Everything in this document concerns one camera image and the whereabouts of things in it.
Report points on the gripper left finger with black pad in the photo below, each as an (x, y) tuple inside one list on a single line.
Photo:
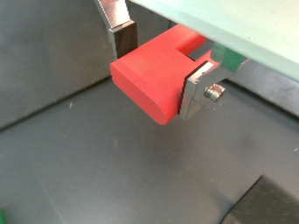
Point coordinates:
[(120, 26)]

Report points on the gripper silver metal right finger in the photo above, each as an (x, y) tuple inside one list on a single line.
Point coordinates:
[(220, 63)]

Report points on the red square-circle object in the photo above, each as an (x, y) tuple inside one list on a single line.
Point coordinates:
[(149, 73)]

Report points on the green foam shape tray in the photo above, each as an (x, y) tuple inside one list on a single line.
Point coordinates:
[(1, 217)]

